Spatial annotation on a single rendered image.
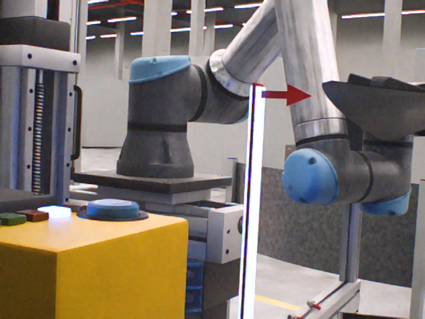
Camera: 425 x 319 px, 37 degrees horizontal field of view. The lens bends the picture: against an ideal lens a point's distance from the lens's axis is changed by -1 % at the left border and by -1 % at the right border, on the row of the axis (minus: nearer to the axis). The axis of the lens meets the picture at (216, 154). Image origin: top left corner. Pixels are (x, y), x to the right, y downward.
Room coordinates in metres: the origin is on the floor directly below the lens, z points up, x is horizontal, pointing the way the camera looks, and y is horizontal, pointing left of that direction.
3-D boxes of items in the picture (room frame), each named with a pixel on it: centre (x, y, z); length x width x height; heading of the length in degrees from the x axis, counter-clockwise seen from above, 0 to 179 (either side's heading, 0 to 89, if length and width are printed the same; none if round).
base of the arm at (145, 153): (1.24, 0.12, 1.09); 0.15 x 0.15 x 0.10
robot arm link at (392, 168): (0.95, -0.24, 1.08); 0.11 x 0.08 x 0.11; 126
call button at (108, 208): (0.49, 0.08, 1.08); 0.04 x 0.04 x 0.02
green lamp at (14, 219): (0.43, 0.14, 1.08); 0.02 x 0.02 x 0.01; 64
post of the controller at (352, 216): (1.19, -0.26, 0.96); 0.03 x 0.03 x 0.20; 64
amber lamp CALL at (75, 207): (0.50, 0.11, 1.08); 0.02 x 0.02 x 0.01; 64
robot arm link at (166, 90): (1.25, 0.11, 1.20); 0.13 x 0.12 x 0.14; 126
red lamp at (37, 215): (0.45, 0.13, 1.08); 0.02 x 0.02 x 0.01; 64
